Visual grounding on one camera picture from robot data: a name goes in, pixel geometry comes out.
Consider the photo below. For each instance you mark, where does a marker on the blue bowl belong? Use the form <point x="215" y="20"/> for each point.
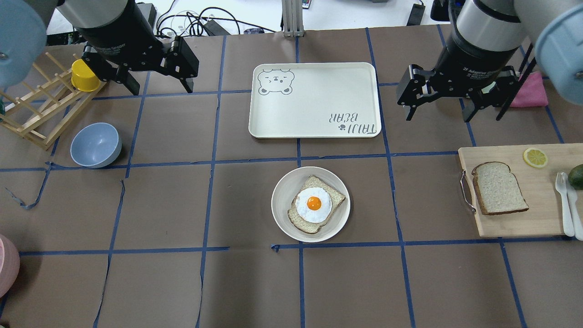
<point x="96" y="145"/>

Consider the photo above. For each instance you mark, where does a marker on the wooden cutting board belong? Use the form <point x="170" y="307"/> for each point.
<point x="544" y="217"/>

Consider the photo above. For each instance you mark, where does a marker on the fried egg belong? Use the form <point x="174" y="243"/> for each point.
<point x="313" y="204"/>

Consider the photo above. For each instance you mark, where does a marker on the yellow cup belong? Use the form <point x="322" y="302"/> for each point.
<point x="83" y="78"/>

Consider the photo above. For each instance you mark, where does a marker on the cream bear serving tray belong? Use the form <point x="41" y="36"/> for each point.
<point x="314" y="100"/>

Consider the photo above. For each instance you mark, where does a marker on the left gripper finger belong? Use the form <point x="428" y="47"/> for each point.
<point x="180" y="62"/>
<point x="106" y="72"/>

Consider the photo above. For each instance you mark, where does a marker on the pink cloth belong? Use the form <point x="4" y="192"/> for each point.
<point x="532" y="93"/>

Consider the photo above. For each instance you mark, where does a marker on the aluminium frame post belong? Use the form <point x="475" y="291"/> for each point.
<point x="292" y="18"/>

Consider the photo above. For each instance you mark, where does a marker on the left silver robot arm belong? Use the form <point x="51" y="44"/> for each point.
<point x="24" y="23"/>

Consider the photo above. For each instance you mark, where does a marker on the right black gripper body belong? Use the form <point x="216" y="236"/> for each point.
<point x="471" y="61"/>

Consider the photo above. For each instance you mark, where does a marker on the pink bowl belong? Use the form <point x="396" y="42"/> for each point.
<point x="9" y="264"/>

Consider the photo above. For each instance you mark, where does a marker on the wooden dish rack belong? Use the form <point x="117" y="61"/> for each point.
<point x="46" y="111"/>

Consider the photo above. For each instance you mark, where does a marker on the lemon slice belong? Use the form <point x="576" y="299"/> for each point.
<point x="535" y="158"/>

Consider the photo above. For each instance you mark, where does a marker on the white round plate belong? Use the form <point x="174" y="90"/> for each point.
<point x="288" y="187"/>

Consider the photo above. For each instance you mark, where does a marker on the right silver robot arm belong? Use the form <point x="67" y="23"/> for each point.
<point x="493" y="47"/>

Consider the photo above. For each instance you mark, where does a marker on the bread slice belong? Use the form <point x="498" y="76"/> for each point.
<point x="497" y="189"/>
<point x="312" y="228"/>

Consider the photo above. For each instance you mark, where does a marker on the green avocado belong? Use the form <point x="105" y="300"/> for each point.
<point x="575" y="177"/>

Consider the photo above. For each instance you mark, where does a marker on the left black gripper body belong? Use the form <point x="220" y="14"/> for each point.
<point x="115" y="40"/>

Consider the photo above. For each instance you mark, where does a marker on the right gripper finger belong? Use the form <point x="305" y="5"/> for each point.
<point x="415" y="89"/>
<point x="499" y="94"/>

